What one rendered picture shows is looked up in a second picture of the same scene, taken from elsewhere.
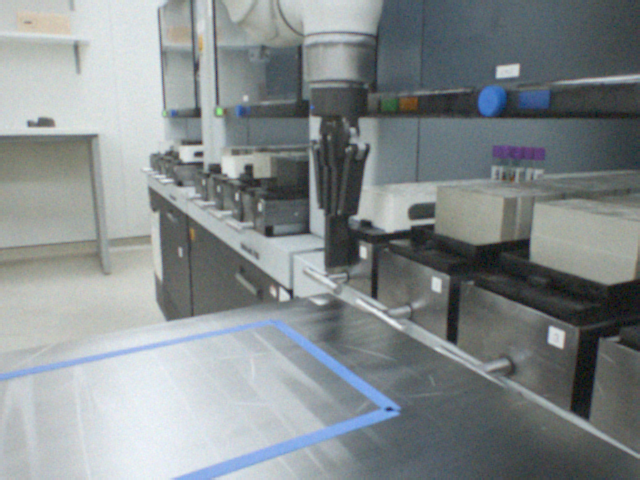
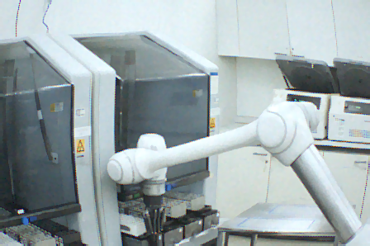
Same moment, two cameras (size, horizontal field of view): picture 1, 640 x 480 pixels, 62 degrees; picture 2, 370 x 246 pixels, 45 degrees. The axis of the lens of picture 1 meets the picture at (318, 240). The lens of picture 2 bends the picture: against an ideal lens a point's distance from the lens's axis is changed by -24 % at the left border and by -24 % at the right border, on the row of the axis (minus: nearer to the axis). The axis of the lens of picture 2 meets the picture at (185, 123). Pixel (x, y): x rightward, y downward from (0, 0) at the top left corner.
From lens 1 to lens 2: 2.42 m
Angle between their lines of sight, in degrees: 119
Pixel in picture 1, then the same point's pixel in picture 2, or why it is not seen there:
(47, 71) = not seen: outside the picture
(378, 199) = not seen: hidden behind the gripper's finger
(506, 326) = (193, 227)
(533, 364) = (196, 229)
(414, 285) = (175, 234)
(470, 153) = not seen: hidden behind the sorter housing
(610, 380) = (206, 222)
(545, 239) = (173, 213)
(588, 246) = (180, 210)
